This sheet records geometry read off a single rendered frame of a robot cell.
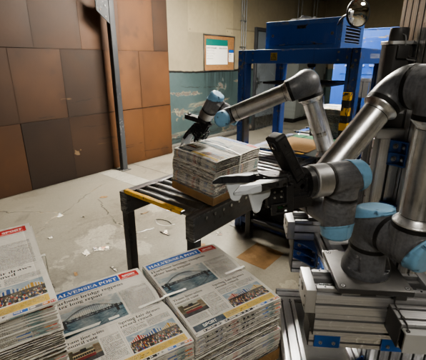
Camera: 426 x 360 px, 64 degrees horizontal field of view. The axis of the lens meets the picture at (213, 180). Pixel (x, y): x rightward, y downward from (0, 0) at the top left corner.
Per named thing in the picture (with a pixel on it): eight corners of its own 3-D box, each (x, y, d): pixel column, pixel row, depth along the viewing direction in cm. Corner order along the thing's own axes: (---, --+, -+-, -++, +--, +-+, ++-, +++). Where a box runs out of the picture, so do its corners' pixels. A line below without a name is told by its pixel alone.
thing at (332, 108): (338, 138, 310) (342, 109, 301) (307, 134, 328) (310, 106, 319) (352, 132, 337) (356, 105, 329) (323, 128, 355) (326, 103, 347)
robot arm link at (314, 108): (323, 186, 163) (288, 75, 151) (322, 176, 176) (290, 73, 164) (349, 179, 159) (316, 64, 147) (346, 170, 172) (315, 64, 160)
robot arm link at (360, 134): (385, 53, 95) (274, 190, 96) (421, 53, 85) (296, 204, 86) (403, 82, 100) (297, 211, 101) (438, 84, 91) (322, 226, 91)
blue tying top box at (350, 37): (339, 48, 232) (344, 16, 225) (264, 50, 268) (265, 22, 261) (362, 49, 265) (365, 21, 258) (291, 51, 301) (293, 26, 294)
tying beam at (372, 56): (358, 63, 216) (360, 47, 213) (238, 63, 274) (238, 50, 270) (387, 63, 266) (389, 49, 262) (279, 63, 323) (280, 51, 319)
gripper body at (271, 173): (269, 216, 69) (319, 208, 73) (269, 175, 67) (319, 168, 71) (252, 207, 76) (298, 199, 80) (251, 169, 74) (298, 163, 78)
